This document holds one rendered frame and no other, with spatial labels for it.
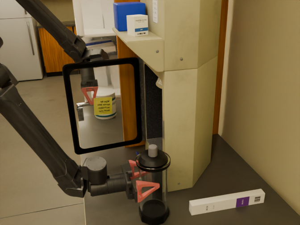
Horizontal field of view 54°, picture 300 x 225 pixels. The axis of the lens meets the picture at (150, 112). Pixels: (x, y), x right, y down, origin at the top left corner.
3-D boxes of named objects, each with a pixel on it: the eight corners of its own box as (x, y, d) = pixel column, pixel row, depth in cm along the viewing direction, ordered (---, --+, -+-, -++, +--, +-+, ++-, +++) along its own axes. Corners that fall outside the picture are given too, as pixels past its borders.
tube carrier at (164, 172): (164, 198, 106) (164, 147, 97) (174, 220, 96) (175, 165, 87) (135, 204, 103) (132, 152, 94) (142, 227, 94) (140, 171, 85)
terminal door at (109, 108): (142, 142, 135) (139, 56, 119) (75, 155, 127) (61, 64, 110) (141, 141, 136) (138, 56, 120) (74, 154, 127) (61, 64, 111)
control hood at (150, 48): (141, 50, 120) (140, 25, 116) (164, 71, 91) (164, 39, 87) (113, 52, 118) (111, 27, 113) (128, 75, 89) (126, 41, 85)
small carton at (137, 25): (140, 32, 99) (139, 14, 96) (148, 35, 95) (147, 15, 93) (127, 34, 97) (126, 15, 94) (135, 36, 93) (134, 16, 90)
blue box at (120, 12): (140, 26, 114) (139, 1, 110) (146, 30, 105) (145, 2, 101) (114, 27, 111) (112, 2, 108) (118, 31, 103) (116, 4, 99)
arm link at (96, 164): (76, 173, 96) (65, 195, 89) (72, 147, 89) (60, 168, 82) (111, 179, 94) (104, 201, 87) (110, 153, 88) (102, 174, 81)
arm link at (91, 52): (74, 39, 122) (68, 52, 117) (98, 33, 118) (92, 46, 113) (88, 61, 131) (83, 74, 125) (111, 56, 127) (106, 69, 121)
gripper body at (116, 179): (127, 163, 95) (104, 166, 94) (133, 181, 86) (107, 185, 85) (127, 179, 98) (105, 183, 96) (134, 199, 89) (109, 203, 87)
